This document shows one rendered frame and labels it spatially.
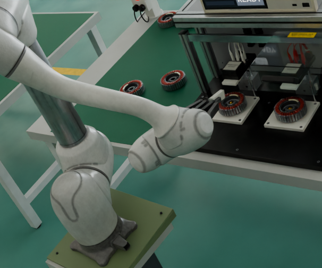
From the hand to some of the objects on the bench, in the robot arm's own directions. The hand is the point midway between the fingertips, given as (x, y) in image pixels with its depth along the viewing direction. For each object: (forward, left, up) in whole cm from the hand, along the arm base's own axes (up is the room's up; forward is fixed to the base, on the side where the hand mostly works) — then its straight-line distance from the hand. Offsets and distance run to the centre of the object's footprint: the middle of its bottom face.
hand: (217, 98), depth 198 cm
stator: (+16, +14, -23) cm, 32 cm away
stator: (+25, +55, -26) cm, 66 cm away
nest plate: (+16, +14, -24) cm, 32 cm away
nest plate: (+20, -9, -24) cm, 33 cm away
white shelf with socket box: (+62, +101, -28) cm, 122 cm away
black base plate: (+20, +3, -26) cm, 33 cm away
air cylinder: (+31, +17, -25) cm, 43 cm away
